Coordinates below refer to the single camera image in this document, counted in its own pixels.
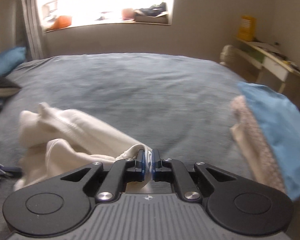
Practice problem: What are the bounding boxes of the grey curtain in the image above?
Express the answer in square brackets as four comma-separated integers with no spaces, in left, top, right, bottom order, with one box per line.
[21,0,46,60]

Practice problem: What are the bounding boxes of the cream wooden desk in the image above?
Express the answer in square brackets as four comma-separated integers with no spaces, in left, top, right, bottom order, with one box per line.
[235,38,300,95]

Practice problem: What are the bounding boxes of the orange object on windowsill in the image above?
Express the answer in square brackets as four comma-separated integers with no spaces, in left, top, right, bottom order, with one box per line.
[47,15,72,30]

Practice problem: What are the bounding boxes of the blue pillow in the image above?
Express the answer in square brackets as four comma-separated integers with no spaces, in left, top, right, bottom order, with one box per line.
[0,47,26,77]

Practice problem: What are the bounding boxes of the yellow box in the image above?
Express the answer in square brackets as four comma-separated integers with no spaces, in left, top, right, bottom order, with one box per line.
[237,15,256,42]

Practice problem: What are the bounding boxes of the clothes pile on windowsill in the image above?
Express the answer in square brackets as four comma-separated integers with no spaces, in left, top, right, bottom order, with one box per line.
[122,2,169,24]

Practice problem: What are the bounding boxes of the cream bedpost knob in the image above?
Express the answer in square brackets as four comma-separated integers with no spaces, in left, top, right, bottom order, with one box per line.
[219,45,236,67]

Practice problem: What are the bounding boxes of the dark objects at bed edge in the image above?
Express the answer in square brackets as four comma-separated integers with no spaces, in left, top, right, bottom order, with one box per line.
[0,163,23,181]

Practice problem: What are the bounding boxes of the grey-blue bed blanket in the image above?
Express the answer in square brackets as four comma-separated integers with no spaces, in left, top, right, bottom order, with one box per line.
[0,52,256,240]

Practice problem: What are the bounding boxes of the light blue pillowcase cloth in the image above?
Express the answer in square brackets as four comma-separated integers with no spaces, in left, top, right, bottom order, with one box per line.
[238,82,300,200]

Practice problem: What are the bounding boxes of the white bear sweatshirt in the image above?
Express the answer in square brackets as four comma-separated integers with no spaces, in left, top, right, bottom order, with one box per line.
[14,102,152,193]

